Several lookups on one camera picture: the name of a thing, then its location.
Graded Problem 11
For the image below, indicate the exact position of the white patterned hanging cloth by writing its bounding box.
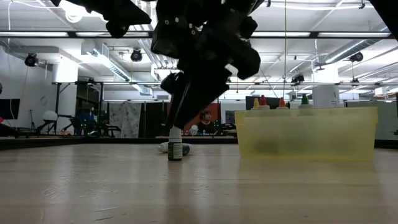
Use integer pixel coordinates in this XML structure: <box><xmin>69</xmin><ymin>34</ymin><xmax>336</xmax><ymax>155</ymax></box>
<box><xmin>108</xmin><ymin>101</ymin><xmax>143</xmax><ymax>138</ymax></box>

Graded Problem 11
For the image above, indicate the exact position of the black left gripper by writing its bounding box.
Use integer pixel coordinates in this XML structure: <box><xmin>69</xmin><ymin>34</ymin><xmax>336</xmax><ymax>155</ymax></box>
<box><xmin>51</xmin><ymin>0</ymin><xmax>152</xmax><ymax>39</ymax></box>

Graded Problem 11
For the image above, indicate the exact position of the black table edge rail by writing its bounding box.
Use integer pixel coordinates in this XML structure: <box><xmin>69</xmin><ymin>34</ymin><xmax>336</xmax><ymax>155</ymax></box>
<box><xmin>0</xmin><ymin>135</ymin><xmax>398</xmax><ymax>151</ymax></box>

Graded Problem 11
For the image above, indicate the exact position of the large red dye bottle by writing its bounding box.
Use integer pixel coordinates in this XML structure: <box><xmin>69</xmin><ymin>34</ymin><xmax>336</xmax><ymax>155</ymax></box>
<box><xmin>257</xmin><ymin>95</ymin><xmax>271</xmax><ymax>111</ymax></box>

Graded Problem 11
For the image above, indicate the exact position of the person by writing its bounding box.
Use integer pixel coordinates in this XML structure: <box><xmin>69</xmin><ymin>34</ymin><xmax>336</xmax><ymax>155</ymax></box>
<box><xmin>198</xmin><ymin>110</ymin><xmax>216</xmax><ymax>136</ymax></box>

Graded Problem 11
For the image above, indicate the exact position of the small dark green dye bottle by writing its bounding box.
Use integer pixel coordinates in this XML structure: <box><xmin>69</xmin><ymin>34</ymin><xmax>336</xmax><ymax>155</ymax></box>
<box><xmin>167</xmin><ymin>125</ymin><xmax>183</xmax><ymax>162</ymax></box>

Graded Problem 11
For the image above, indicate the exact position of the black overhead frame bar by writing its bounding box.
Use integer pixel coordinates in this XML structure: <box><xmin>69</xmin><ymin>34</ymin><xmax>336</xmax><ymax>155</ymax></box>
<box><xmin>0</xmin><ymin>30</ymin><xmax>398</xmax><ymax>40</ymax></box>

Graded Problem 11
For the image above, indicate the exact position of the large orange dye bottle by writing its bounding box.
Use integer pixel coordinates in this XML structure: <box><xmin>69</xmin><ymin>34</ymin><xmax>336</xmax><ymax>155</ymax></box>
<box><xmin>275</xmin><ymin>97</ymin><xmax>289</xmax><ymax>110</ymax></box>

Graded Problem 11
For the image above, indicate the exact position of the bright ring ceiling lamp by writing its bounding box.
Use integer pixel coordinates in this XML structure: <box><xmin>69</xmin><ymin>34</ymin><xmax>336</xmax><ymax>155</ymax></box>
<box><xmin>58</xmin><ymin>0</ymin><xmax>108</xmax><ymax>24</ymax></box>

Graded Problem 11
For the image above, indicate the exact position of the large green dye bottle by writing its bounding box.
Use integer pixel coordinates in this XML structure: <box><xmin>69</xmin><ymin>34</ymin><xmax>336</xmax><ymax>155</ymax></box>
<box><xmin>297</xmin><ymin>93</ymin><xmax>313</xmax><ymax>110</ymax></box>

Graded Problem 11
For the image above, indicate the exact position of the orange partition wall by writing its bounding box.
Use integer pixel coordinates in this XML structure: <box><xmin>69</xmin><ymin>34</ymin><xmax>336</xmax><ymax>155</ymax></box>
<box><xmin>185</xmin><ymin>101</ymin><xmax>221</xmax><ymax>132</ymax></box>

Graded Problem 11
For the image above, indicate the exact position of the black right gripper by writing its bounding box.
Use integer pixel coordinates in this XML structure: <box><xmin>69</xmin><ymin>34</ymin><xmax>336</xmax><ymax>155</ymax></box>
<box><xmin>160</xmin><ymin>39</ymin><xmax>261</xmax><ymax>128</ymax></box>

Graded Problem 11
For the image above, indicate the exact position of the white building column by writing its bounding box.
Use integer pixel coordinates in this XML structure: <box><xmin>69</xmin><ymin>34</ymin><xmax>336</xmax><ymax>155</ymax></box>
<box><xmin>312</xmin><ymin>67</ymin><xmax>341</xmax><ymax>110</ymax></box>
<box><xmin>51</xmin><ymin>60</ymin><xmax>79</xmax><ymax>84</ymax></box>

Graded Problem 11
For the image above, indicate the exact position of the black monitor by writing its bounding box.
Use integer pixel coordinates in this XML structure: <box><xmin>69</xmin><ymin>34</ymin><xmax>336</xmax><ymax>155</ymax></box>
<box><xmin>0</xmin><ymin>98</ymin><xmax>21</xmax><ymax>120</ymax></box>

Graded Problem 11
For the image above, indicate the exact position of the yellow translucent plastic bin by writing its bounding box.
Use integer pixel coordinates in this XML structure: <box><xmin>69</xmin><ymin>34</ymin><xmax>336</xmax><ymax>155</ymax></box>
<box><xmin>234</xmin><ymin>107</ymin><xmax>379</xmax><ymax>162</ymax></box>

